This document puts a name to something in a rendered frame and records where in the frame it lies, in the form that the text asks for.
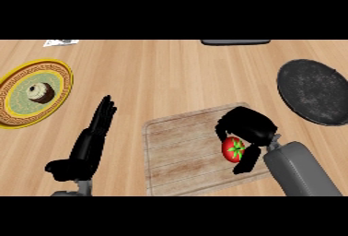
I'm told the red tomato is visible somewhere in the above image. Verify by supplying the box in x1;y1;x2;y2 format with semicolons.
220;136;248;164

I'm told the dark grey flat object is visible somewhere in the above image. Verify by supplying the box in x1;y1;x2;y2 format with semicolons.
201;39;272;47

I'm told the white and grey object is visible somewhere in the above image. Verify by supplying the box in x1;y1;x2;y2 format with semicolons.
43;39;80;48

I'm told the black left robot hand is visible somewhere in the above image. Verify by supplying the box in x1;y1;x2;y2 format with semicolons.
43;94;119;183

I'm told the dark grey pan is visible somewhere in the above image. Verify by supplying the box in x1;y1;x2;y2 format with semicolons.
276;58;348;126

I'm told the pale wooden cutting board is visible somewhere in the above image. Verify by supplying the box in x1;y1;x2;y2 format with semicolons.
142;101;275;196

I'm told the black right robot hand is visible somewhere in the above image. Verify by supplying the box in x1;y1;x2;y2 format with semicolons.
215;106;281;175

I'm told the yellow patterned plate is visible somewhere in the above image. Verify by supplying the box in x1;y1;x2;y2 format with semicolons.
0;58;76;130

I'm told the chocolate cupcake with white frosting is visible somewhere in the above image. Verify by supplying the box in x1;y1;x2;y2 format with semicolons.
26;82;58;105

